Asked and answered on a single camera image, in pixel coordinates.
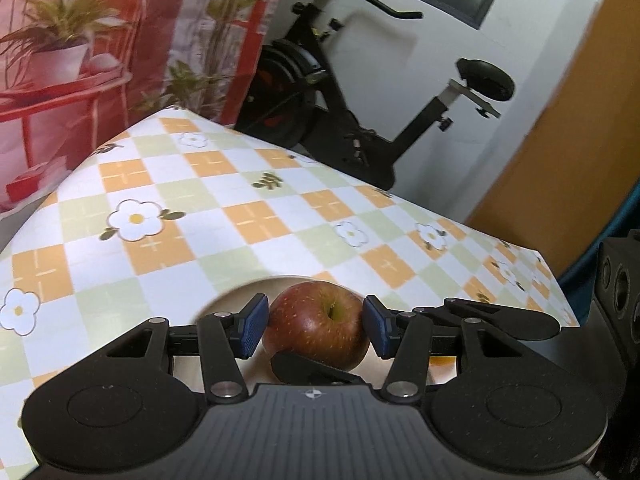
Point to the wooden orange door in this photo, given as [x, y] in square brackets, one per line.
[581, 159]

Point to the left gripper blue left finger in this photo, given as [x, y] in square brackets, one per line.
[224, 338]

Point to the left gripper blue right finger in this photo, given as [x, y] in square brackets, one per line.
[406, 339]

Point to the red apple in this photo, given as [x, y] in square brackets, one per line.
[320, 321]

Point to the checkered floral tablecloth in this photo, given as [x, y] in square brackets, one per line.
[176, 210]

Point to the red printed backdrop curtain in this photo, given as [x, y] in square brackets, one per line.
[74, 73]

